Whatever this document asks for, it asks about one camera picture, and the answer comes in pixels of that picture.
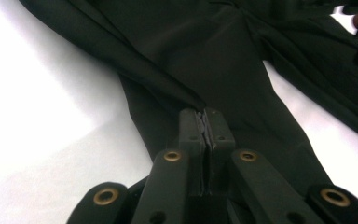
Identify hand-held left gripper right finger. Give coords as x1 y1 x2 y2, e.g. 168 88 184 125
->
204 106 237 195

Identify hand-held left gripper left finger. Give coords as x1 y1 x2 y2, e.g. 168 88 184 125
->
178 107 208 197

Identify black shorts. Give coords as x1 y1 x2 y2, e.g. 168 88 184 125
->
18 0 358 200

